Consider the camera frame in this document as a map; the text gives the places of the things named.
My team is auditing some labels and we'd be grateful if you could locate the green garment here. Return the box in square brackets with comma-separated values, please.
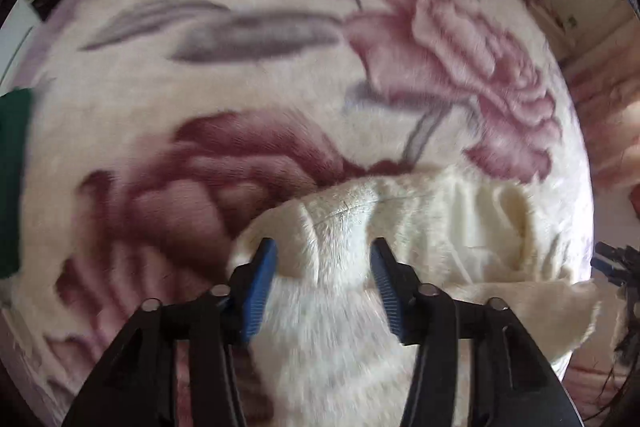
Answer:
[0, 88, 35, 280]

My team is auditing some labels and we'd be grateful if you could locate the floral plush blanket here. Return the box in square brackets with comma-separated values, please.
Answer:
[0, 0, 596, 427]

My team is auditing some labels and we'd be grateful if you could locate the white fluffy garment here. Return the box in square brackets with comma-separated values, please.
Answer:
[230, 164, 606, 427]

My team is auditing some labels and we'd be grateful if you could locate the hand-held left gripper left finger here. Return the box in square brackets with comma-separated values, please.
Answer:
[62, 238, 278, 427]

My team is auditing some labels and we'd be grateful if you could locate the pink floral curtain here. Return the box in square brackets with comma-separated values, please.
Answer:
[565, 7, 640, 192]

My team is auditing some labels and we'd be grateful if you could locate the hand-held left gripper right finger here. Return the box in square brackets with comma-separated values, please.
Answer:
[370, 237, 581, 427]

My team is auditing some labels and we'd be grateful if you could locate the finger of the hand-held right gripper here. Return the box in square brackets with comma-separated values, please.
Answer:
[591, 242, 640, 290]

